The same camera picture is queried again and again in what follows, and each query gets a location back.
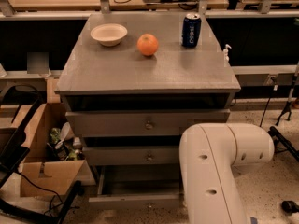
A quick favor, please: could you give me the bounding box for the grey bottom drawer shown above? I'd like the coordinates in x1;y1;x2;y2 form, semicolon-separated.
89;164;181;209

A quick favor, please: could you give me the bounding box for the grey drawer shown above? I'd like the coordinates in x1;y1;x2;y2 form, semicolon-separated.
66;109;230;137
89;164;181;209
83;146;179;166

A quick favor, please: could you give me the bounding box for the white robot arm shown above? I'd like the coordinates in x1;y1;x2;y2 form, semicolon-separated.
179;123;274;224

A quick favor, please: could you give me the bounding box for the grey wooden drawer cabinet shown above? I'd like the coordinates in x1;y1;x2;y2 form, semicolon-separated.
54;11;242;188

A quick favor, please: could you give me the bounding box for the grey top drawer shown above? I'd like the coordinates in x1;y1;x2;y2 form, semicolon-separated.
66;109;230;137

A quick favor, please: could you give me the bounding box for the grey middle drawer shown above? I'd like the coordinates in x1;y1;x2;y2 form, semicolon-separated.
83;146;179;166

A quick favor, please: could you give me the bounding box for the orange fruit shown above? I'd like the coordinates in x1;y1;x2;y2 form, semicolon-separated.
137;34;159;56

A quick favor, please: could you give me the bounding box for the white bowl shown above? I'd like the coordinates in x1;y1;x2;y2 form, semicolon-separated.
91;23;127;47

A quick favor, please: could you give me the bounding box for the blue Pepsi can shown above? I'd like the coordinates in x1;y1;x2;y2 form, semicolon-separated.
181;13;201;48

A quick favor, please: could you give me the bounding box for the white pump bottle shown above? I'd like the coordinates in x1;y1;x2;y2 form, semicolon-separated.
223;44;232;62

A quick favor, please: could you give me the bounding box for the brown cardboard box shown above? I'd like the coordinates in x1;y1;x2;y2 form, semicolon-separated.
0;77;97;198

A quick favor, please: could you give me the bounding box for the black stand right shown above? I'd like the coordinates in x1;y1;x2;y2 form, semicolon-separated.
268;126;299;162

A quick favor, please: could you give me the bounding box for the black stand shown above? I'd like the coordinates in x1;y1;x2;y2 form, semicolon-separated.
0;84;83;224
268;126;299;162

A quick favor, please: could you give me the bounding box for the black tripod leg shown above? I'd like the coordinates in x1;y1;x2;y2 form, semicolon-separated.
276;62;299;125

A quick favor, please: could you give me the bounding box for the black stand left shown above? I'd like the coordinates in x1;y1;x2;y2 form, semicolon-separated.
0;84;83;224

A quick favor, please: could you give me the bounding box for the black caster wheel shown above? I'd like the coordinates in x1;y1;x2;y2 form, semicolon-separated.
281;201;299;215

